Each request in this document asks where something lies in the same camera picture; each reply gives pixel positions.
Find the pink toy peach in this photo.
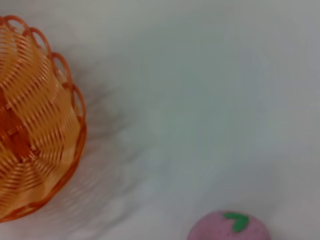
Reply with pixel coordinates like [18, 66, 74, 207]
[187, 210, 274, 240]

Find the orange woven plastic basket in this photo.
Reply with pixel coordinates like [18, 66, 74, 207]
[0, 14, 88, 223]

